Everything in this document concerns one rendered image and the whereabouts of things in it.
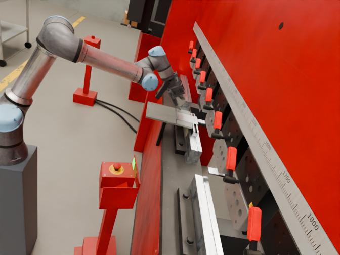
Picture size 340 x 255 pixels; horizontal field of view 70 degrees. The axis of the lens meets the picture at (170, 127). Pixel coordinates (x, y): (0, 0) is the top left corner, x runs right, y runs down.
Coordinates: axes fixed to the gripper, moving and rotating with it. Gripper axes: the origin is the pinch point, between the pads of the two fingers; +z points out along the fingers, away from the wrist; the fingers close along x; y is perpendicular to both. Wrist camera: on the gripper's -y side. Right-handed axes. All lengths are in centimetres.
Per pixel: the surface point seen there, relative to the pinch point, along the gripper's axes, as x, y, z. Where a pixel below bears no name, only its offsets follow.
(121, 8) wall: 673, -134, -31
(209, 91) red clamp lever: -30.1, 19.2, -17.5
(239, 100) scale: -53, 27, -22
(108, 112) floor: 151, -108, 46
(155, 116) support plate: -6.9, -12.4, -4.1
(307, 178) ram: -91, 30, -25
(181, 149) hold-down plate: -17.6, -5.3, 14.3
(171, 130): 3.3, -10.5, 13.8
